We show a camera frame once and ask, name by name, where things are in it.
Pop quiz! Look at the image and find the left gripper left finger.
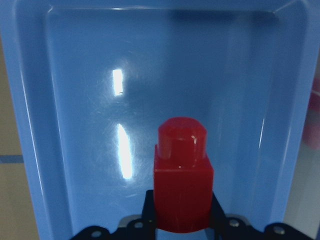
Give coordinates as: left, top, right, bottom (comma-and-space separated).
141, 190, 157, 240

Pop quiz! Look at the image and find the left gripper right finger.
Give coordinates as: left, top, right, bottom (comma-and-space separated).
209, 193, 227, 240

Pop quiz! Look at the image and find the red block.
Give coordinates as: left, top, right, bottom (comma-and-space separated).
153, 117, 214, 233
302, 77, 320, 151

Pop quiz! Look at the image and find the clear plastic storage box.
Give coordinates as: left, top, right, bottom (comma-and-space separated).
282, 74, 320, 240

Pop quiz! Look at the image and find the blue plastic tray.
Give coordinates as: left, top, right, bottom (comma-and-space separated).
0, 0, 320, 240

